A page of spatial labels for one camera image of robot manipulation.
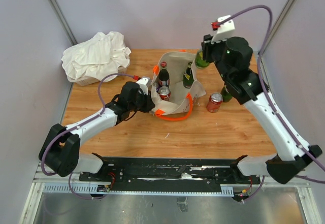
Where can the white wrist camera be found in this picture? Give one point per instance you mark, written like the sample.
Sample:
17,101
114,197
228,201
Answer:
144,83
224,32

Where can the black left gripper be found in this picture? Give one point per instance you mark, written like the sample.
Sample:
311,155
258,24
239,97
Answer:
149,104

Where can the grey slotted cable duct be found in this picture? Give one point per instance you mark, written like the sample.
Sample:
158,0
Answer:
159,187

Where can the aluminium frame post right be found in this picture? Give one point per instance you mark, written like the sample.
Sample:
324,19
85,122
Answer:
279,21

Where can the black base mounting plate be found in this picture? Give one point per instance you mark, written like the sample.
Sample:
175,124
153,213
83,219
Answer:
127,169

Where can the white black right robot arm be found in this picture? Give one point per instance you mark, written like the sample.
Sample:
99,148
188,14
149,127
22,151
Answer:
232,59

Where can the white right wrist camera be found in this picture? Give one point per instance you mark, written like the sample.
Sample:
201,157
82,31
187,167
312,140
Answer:
224,32

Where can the white canvas tote bag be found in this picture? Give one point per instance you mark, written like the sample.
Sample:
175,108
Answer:
176,66

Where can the green glass bottle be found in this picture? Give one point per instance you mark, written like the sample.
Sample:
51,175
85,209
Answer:
226,96
199,61
188,78

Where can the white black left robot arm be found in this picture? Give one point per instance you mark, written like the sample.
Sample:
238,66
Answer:
61,149

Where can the crumpled white cloth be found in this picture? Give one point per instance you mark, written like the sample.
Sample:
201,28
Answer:
96,58

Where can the aluminium frame post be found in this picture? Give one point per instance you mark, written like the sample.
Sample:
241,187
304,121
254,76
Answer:
279,21
62,20

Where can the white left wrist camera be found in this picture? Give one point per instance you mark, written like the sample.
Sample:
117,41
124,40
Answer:
144,83

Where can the glass cola bottle red cap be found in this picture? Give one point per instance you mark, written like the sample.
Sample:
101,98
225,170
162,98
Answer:
163,76

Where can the purple soda can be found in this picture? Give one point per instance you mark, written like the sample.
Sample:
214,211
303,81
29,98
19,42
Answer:
155,86

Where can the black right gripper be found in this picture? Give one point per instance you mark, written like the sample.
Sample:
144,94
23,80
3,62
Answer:
208,46

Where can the red soda can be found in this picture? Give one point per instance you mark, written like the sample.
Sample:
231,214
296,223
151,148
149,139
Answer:
214,102
164,93

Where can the aluminium frame post left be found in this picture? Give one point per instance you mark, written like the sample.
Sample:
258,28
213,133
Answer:
62,20

